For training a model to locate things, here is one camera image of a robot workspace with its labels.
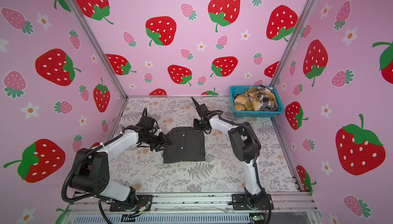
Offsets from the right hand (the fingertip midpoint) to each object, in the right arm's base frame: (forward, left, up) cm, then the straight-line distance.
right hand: (194, 126), depth 98 cm
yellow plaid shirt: (+23, -37, +4) cm, 44 cm away
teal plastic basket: (+34, -28, +4) cm, 44 cm away
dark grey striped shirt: (-14, +2, -1) cm, 14 cm away
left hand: (-16, +11, +4) cm, 20 cm away
